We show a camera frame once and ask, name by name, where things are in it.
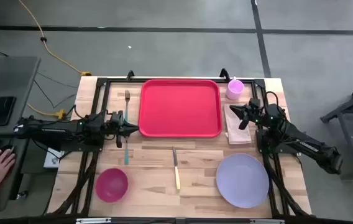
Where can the white power box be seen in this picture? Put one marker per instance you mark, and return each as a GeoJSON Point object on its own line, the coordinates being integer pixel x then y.
{"type": "Point", "coordinates": [52, 160]}

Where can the silver metal bracket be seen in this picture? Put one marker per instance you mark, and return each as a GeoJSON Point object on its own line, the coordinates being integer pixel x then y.
{"type": "Point", "coordinates": [266, 221]}
{"type": "Point", "coordinates": [92, 221]}

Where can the black smartphone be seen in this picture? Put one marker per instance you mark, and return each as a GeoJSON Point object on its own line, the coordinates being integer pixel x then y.
{"type": "Point", "coordinates": [3, 111]}

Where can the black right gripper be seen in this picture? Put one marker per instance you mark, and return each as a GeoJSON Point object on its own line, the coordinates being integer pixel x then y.
{"type": "Point", "coordinates": [254, 113]}

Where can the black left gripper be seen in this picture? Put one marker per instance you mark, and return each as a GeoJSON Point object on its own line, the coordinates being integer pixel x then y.
{"type": "Point", "coordinates": [119, 141]}

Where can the magenta plastic bowl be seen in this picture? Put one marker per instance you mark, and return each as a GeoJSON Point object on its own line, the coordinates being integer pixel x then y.
{"type": "Point", "coordinates": [112, 185]}

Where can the red plastic tray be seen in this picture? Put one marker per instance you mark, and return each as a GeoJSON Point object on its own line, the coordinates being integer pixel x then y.
{"type": "Point", "coordinates": [179, 109]}

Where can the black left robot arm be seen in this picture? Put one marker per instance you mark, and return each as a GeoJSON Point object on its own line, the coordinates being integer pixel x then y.
{"type": "Point", "coordinates": [49, 132]}

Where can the pink plastic mug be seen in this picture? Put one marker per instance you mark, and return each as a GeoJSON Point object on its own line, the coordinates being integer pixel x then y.
{"type": "Point", "coordinates": [235, 90]}

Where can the beige napkin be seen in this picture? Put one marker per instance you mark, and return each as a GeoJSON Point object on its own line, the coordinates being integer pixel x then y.
{"type": "Point", "coordinates": [237, 133]}

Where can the lavender plastic plate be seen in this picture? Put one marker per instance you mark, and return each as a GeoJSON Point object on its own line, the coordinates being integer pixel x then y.
{"type": "Point", "coordinates": [242, 180]}

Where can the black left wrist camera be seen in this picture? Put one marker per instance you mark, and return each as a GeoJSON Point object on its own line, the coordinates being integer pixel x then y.
{"type": "Point", "coordinates": [117, 118]}

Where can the black computer mouse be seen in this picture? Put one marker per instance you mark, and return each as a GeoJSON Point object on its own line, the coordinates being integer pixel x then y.
{"type": "Point", "coordinates": [8, 147]}

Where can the black frame clamp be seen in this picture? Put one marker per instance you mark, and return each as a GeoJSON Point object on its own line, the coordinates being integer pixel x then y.
{"type": "Point", "coordinates": [130, 74]}
{"type": "Point", "coordinates": [224, 74]}

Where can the black metal table frame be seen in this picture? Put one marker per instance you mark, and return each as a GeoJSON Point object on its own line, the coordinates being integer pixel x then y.
{"type": "Point", "coordinates": [117, 81]}

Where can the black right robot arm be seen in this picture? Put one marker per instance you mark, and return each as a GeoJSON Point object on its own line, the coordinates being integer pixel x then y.
{"type": "Point", "coordinates": [307, 144]}

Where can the grey side desk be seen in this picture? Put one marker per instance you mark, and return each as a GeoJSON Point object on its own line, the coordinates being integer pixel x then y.
{"type": "Point", "coordinates": [15, 77]}

